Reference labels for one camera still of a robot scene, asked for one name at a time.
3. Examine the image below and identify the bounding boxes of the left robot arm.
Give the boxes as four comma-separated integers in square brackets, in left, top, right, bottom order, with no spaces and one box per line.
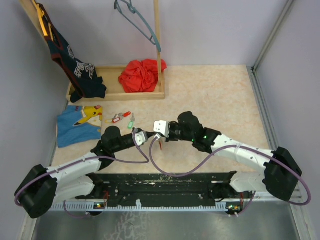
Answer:
[14,126,154,219]

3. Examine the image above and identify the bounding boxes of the aluminium frame rail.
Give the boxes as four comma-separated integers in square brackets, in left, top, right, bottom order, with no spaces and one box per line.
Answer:
[249,0,320,240]

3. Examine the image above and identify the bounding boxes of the wooden rack tray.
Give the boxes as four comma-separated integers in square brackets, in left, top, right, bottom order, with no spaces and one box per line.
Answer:
[19,0,165,105]

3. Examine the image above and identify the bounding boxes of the dark navy jersey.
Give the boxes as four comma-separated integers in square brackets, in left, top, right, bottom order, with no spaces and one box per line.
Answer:
[40,4,107,103]

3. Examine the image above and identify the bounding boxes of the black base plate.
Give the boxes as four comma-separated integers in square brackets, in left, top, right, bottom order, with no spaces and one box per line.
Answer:
[66,171,253,208]

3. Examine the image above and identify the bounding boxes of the yellow outline tag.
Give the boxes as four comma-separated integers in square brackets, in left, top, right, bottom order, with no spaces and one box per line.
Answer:
[105,119,113,124]

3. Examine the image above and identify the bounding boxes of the red crumpled cloth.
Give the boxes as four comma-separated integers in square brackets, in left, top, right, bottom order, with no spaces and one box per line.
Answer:
[118,59,159,93]

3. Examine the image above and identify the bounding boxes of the yellow clothes hanger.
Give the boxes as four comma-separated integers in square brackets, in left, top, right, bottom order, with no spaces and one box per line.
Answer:
[32,0,54,41]

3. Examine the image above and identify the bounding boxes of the blue pikachu shirt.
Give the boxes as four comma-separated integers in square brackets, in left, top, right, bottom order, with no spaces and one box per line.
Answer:
[57,105,103,148]

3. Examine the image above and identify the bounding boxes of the teal clothes hanger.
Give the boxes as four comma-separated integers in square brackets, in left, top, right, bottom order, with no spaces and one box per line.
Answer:
[114,0,162,53]

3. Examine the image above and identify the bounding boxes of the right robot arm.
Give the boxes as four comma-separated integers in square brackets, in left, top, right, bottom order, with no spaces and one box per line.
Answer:
[165,111,302,202]

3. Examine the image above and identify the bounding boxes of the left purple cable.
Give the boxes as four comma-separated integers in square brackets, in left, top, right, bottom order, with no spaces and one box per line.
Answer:
[14,129,151,220]

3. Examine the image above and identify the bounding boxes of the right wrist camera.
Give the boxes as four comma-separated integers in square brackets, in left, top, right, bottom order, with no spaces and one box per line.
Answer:
[153,120,170,138]

